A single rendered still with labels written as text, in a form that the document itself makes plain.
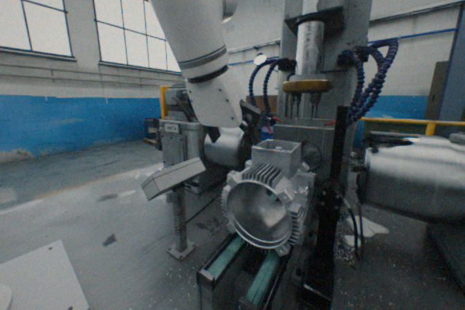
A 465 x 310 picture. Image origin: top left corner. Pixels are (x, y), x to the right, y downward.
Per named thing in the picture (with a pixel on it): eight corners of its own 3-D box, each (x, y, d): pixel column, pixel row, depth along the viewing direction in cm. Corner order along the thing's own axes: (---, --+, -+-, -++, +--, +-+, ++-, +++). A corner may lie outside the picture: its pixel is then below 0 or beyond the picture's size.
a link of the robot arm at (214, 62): (164, 66, 29) (173, 83, 31) (205, 59, 24) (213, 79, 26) (195, 48, 34) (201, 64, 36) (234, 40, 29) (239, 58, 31)
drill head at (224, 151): (214, 156, 114) (214, 116, 109) (268, 167, 94) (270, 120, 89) (185, 167, 94) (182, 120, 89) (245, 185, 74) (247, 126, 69)
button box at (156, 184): (194, 178, 61) (187, 165, 62) (206, 169, 57) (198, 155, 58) (147, 201, 47) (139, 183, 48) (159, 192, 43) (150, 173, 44)
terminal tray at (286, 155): (266, 160, 58) (266, 138, 56) (300, 167, 52) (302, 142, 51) (249, 172, 48) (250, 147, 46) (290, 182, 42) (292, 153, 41)
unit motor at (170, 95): (183, 146, 126) (179, 84, 117) (220, 153, 108) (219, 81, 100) (149, 155, 105) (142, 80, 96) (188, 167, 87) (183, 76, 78)
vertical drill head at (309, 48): (287, 115, 85) (295, 1, 75) (331, 118, 75) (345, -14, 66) (274, 119, 70) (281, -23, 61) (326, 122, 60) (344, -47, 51)
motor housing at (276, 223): (252, 199, 63) (254, 147, 59) (311, 218, 53) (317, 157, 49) (220, 234, 46) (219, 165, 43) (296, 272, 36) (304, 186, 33)
